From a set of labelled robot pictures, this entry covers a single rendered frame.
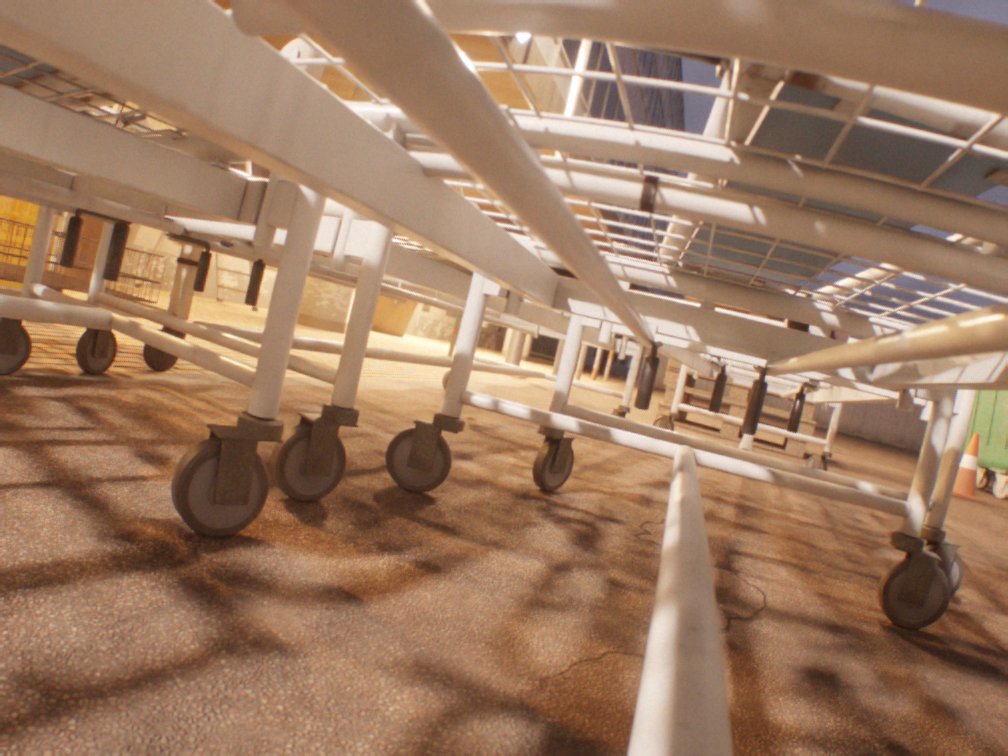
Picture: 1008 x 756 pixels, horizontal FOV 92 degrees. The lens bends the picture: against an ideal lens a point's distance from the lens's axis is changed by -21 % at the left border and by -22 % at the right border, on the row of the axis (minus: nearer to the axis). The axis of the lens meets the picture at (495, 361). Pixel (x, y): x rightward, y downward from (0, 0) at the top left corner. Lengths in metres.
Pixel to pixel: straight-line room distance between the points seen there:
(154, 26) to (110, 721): 0.43
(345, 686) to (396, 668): 0.06
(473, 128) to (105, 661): 0.49
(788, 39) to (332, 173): 0.31
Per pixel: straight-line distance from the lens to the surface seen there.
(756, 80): 0.41
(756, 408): 0.99
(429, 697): 0.56
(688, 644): 0.25
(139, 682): 0.53
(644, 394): 0.99
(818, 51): 0.20
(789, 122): 0.48
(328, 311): 6.52
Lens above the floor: 0.32
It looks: 2 degrees down
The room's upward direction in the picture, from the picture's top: 13 degrees clockwise
